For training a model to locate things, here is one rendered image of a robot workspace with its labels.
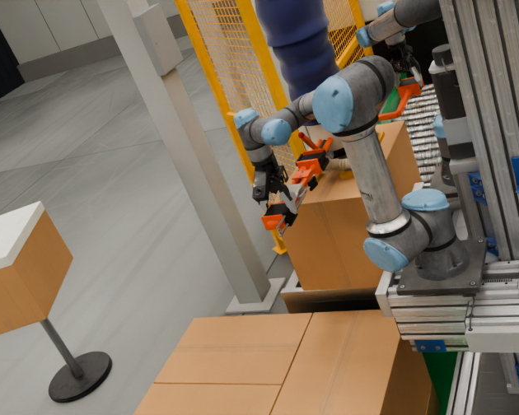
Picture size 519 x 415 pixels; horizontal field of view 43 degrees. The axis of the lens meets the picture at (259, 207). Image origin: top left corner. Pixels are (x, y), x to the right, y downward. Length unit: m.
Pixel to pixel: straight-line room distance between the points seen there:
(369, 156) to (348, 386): 1.02
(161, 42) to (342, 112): 1.92
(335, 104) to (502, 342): 0.76
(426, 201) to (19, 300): 2.30
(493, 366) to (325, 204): 0.95
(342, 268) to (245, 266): 1.32
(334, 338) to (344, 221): 0.48
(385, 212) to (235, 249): 2.12
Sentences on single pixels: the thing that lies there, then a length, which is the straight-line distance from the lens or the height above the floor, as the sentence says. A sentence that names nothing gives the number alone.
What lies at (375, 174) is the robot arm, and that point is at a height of 1.43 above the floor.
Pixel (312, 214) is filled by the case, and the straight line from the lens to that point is 2.39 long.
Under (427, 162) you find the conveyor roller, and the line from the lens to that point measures 3.57.
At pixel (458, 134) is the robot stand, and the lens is 1.92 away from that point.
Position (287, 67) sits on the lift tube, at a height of 1.51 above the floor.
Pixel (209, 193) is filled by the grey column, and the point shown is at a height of 0.78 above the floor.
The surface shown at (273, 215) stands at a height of 1.23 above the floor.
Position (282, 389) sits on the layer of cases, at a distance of 2.46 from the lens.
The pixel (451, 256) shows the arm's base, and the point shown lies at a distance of 1.84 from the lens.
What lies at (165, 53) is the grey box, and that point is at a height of 1.56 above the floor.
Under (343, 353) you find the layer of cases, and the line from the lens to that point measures 2.49.
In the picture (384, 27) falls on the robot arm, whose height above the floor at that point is 1.55.
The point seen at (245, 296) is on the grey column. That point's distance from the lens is 3.90.
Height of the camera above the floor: 2.14
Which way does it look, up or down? 26 degrees down
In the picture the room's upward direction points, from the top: 23 degrees counter-clockwise
